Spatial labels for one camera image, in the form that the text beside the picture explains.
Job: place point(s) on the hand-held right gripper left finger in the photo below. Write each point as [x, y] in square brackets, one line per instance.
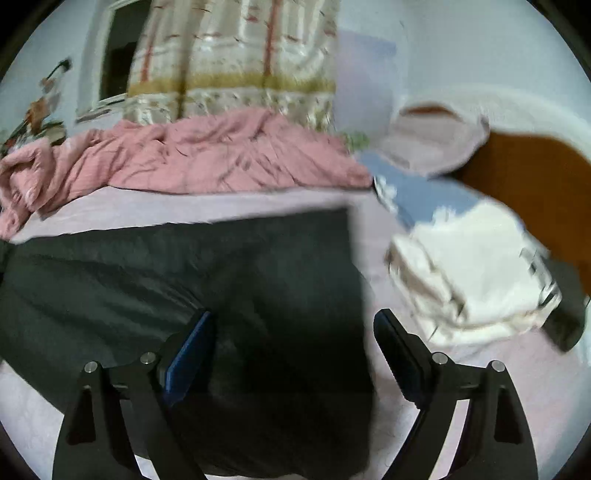
[189, 355]

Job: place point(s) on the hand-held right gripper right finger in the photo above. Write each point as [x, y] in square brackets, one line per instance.
[406, 362]

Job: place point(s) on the black jacket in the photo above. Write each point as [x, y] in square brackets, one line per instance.
[207, 295]

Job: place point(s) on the cream folded garment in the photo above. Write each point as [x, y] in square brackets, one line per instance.
[471, 277]

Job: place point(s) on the pink bed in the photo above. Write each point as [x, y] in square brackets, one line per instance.
[508, 397]

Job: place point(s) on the dark cloth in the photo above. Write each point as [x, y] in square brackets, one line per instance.
[565, 304]

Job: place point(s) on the blue pillow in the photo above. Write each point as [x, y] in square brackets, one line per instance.
[429, 194]

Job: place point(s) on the pink quilt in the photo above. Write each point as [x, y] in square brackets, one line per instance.
[194, 157]

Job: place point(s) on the wooden headboard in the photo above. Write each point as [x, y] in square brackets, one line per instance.
[531, 184]

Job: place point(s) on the pale pink cloth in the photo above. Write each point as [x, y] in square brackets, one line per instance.
[429, 138]

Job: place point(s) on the cluttered side table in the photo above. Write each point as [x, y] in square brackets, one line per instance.
[32, 129]

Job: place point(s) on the tree print curtain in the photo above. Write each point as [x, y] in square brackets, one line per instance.
[231, 60]

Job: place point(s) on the white framed window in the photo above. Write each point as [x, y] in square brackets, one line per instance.
[117, 50]

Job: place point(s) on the wall hook ornament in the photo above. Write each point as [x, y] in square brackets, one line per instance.
[53, 76]

